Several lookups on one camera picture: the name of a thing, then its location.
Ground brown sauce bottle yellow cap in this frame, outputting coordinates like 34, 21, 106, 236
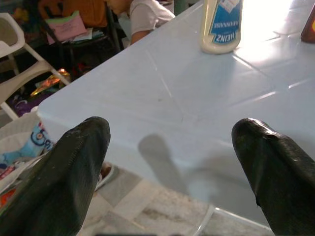
300, 3, 315, 44

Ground red printed packet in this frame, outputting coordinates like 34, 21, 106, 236
0, 188, 18, 208

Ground person in white shirt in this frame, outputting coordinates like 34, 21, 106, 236
106, 0, 176, 45

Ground purple printed bag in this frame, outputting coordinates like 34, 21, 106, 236
6, 94, 40, 117

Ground white mayonnaise bottle blue label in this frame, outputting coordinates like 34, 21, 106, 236
199, 0, 244, 55

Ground white plastic chair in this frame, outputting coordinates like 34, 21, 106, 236
0, 12, 71, 121

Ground orange cloth bag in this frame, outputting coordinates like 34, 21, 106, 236
38, 0, 109, 28

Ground stack of papers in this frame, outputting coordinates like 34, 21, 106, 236
72, 27, 105, 42

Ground blue printed packet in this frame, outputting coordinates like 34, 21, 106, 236
0, 121, 55, 170

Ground gold foil wrapper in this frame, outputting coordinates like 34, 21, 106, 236
31, 68, 71, 96

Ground grey shoe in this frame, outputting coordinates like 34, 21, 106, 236
94, 162, 119, 191

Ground black metal chair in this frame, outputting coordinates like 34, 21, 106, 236
44, 4, 124, 74

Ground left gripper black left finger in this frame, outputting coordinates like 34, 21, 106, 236
0, 117, 111, 236

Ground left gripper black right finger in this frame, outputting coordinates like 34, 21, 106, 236
231, 118, 315, 236

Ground pink paper folder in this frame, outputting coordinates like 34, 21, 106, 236
45, 11, 88, 45

